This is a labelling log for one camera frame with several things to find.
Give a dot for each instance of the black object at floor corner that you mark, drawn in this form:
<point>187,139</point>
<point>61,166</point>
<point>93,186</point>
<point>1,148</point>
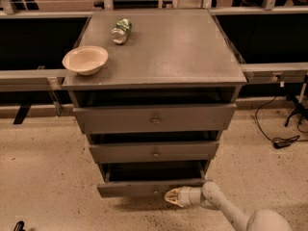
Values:
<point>19,226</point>

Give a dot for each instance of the grey drawer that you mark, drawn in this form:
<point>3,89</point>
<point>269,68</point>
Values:
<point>141,119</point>
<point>150,178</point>
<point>153,151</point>

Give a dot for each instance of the grey middle drawer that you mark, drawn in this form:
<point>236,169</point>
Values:
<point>153,151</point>

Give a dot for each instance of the grey metal railing left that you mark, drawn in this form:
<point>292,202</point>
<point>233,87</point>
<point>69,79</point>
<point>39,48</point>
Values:
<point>32,47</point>

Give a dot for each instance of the grey wooden drawer cabinet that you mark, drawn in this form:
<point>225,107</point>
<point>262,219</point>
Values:
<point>170,58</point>

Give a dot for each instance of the white ceramic bowl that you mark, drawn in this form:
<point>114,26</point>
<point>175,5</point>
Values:
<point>85,60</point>

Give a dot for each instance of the black power adapter with cable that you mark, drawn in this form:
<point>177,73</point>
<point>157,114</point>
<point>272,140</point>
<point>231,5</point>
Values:
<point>277,143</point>

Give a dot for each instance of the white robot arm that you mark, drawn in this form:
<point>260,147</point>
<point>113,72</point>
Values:
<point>260,220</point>

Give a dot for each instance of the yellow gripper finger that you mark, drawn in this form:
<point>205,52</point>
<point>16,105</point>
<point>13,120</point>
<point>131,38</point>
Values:
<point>172,192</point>
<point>173,201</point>

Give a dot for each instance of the grey top drawer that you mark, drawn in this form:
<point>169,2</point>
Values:
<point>141,119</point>

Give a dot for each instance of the grey bottom drawer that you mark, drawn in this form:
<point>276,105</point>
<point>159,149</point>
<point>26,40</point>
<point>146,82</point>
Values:
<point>150,178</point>

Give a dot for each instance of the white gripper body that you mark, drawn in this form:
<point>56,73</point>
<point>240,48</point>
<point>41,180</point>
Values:
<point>185,196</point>

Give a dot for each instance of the green soda can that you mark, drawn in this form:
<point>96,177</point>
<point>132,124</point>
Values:
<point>122,30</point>

